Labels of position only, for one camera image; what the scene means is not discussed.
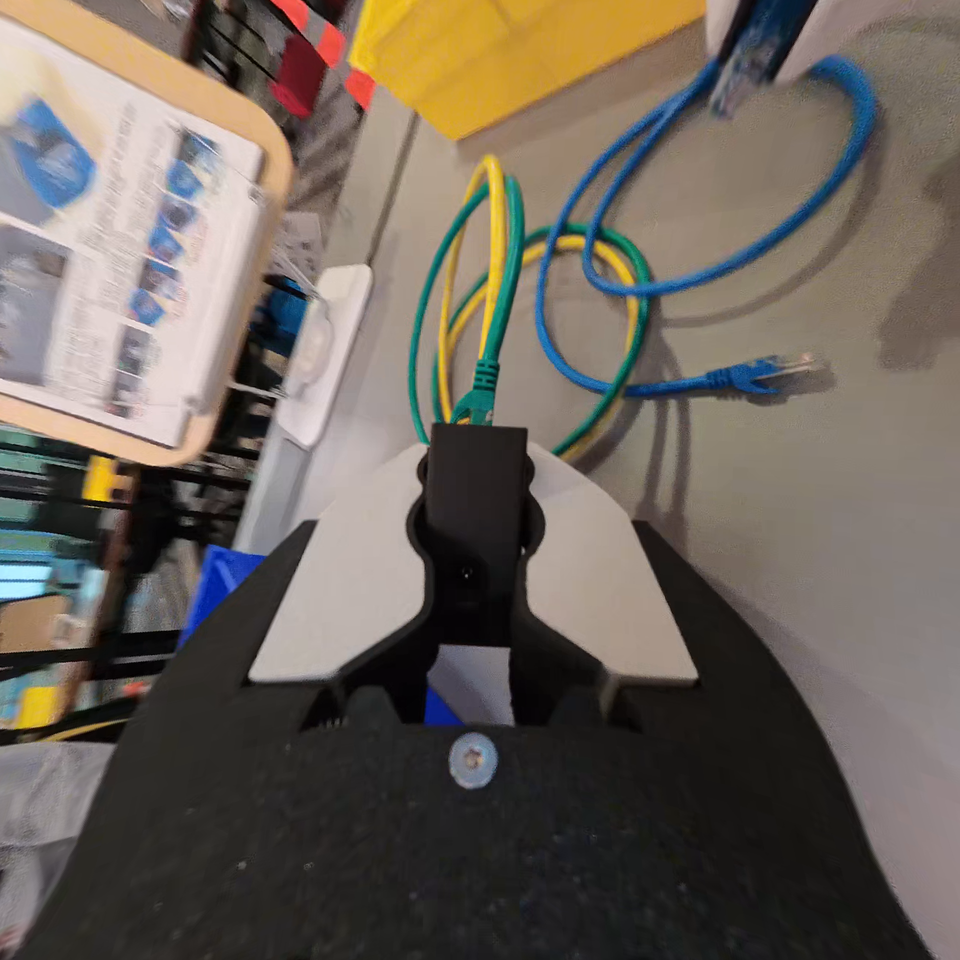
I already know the white plastic tray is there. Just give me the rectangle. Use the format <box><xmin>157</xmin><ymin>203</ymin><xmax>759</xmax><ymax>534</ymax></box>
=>
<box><xmin>276</xmin><ymin>264</ymin><xmax>375</xmax><ymax>451</ymax></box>

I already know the blue plastic bin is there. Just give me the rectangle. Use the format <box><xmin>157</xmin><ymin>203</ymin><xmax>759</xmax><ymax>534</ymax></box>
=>
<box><xmin>176</xmin><ymin>545</ymin><xmax>464</xmax><ymax>729</ymax></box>

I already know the black ethernet port block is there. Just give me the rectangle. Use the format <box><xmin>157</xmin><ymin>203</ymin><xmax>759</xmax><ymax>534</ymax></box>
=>
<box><xmin>429</xmin><ymin>423</ymin><xmax>535</xmax><ymax>648</ymax></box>

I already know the blue ethernet cable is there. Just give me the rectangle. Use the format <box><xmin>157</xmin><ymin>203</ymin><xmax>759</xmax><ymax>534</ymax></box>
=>
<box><xmin>534</xmin><ymin>0</ymin><xmax>879</xmax><ymax>399</ymax></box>

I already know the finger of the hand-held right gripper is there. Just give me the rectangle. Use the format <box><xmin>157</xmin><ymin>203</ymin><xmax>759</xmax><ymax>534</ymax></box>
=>
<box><xmin>772</xmin><ymin>0</ymin><xmax>852</xmax><ymax>85</ymax></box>
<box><xmin>705</xmin><ymin>0</ymin><xmax>759</xmax><ymax>61</ymax></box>

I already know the yellow ethernet cable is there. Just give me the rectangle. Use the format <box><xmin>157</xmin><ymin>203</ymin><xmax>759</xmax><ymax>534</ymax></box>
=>
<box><xmin>435</xmin><ymin>153</ymin><xmax>642</xmax><ymax>462</ymax></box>

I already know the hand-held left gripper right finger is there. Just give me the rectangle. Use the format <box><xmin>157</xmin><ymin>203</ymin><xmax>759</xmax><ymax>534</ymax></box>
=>
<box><xmin>517</xmin><ymin>441</ymin><xmax>700</xmax><ymax>685</ymax></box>

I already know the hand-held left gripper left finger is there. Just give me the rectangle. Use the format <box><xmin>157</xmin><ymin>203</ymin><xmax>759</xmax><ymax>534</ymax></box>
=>
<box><xmin>247</xmin><ymin>444</ymin><xmax>442</xmax><ymax>685</ymax></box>

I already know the green ethernet cable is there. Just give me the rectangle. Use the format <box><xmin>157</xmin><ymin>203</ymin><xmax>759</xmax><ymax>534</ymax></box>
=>
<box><xmin>407</xmin><ymin>176</ymin><xmax>652</xmax><ymax>459</ymax></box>

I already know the wooden board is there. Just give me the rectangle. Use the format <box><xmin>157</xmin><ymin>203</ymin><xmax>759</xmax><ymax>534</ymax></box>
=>
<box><xmin>0</xmin><ymin>0</ymin><xmax>295</xmax><ymax>468</ymax></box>

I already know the black wire rack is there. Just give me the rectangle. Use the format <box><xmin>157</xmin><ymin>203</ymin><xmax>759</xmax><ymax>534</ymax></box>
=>
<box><xmin>0</xmin><ymin>427</ymin><xmax>301</xmax><ymax>751</ymax></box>

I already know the red striped object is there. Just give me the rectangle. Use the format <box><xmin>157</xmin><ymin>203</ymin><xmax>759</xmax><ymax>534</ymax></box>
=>
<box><xmin>268</xmin><ymin>0</ymin><xmax>378</xmax><ymax>120</ymax></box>

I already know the yellow plastic bin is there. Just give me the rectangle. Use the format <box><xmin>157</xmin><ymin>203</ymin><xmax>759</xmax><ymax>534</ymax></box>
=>
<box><xmin>348</xmin><ymin>0</ymin><xmax>708</xmax><ymax>142</ymax></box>

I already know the printed paper sheet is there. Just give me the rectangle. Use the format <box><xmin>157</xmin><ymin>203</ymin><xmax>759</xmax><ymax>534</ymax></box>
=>
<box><xmin>0</xmin><ymin>15</ymin><xmax>269</xmax><ymax>449</ymax></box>

